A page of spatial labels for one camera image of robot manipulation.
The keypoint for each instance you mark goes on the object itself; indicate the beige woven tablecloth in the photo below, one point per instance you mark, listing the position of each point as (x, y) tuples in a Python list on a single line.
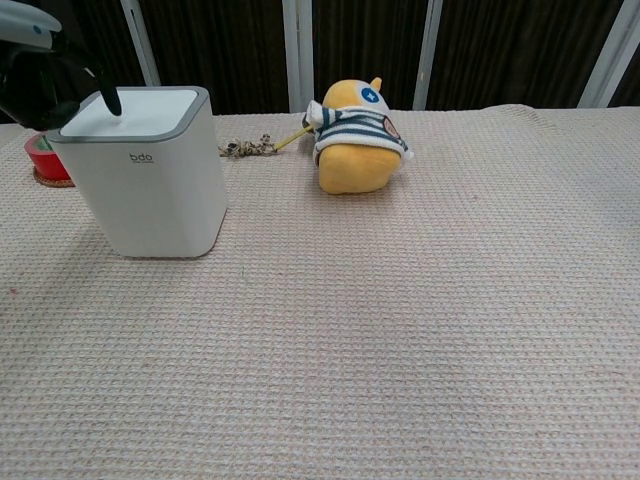
[(350, 310)]

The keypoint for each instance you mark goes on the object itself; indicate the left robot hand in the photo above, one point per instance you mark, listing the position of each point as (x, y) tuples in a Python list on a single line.
[(35, 85)]

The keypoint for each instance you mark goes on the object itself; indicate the yellow plush toy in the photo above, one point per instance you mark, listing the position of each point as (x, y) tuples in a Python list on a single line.
[(357, 145)]

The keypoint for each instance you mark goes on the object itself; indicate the red tape roll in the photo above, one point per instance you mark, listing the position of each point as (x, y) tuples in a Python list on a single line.
[(42, 157)]

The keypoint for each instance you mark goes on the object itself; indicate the white metal frame post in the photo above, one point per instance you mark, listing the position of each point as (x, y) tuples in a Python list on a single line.
[(428, 52), (298, 55), (612, 50), (142, 42)]

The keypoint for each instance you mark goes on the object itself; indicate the white open-lid bin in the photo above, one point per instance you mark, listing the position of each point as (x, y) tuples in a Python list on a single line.
[(150, 180)]

